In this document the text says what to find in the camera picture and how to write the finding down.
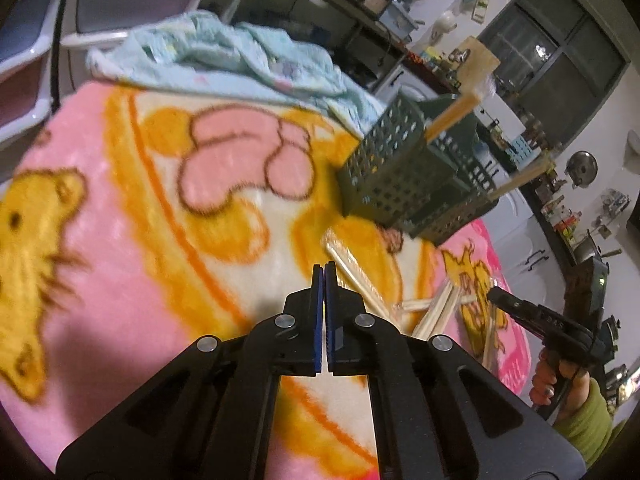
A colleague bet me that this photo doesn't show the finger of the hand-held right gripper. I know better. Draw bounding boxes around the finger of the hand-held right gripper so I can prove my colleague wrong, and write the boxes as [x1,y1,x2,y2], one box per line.
[487,286,540,332]

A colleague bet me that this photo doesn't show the green utensil basket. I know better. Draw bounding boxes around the green utensil basket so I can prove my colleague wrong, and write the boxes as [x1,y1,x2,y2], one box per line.
[335,92,503,247]

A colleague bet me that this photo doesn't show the person's right hand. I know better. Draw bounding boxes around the person's right hand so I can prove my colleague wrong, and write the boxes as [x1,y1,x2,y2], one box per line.
[530,347,595,422]

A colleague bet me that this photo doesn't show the white plastic drawer unit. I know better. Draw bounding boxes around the white plastic drawer unit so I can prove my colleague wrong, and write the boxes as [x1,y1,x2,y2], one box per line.
[62,0,223,48]
[0,0,68,176]

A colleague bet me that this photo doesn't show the black cable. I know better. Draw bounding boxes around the black cable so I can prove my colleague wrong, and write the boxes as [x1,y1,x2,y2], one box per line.
[49,0,80,113]

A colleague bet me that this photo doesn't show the wooden cutting board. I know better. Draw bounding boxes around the wooden cutting board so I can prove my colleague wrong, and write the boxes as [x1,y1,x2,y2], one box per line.
[456,35,502,107]

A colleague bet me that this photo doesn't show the wooden chopsticks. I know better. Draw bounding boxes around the wooden chopsticks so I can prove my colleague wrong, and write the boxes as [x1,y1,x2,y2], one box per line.
[322,227,402,328]
[479,305,505,367]
[424,85,496,142]
[486,157,553,202]
[397,294,478,315]
[411,282,463,339]

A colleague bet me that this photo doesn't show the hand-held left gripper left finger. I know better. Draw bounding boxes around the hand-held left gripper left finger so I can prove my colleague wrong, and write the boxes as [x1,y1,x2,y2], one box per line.
[55,262,326,480]

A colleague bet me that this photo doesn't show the pink printed blanket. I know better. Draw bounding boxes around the pink printed blanket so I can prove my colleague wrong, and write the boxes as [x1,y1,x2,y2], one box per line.
[0,80,532,480]

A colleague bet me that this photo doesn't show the metal pot lid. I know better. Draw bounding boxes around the metal pot lid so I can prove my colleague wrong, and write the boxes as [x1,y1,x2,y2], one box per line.
[566,149,599,190]

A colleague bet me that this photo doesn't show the light blue towel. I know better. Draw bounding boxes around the light blue towel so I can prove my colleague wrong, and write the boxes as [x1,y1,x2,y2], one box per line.
[87,10,387,138]

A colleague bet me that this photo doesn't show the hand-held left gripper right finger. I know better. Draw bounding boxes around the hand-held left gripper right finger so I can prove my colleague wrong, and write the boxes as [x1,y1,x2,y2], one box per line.
[325,261,586,480]

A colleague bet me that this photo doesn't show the person's right forearm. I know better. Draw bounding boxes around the person's right forearm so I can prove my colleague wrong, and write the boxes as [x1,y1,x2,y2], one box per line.
[552,377,617,468]

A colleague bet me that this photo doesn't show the dark framed window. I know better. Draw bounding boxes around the dark framed window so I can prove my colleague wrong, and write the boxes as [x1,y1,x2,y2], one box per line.
[477,0,630,148]

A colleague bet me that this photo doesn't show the white kettle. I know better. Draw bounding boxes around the white kettle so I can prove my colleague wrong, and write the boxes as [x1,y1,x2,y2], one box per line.
[431,10,460,45]

